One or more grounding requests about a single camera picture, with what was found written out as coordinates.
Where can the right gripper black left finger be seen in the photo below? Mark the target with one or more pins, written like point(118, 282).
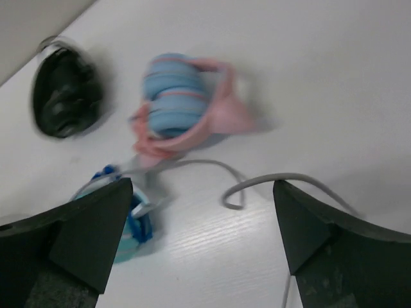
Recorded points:
point(63, 257)

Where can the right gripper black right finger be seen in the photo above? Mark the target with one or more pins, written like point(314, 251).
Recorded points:
point(337, 259)

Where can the black headphones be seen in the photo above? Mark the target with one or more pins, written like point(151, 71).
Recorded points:
point(68, 95)

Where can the pink blue cat-ear headphones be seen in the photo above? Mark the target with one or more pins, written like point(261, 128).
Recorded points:
point(185, 101)

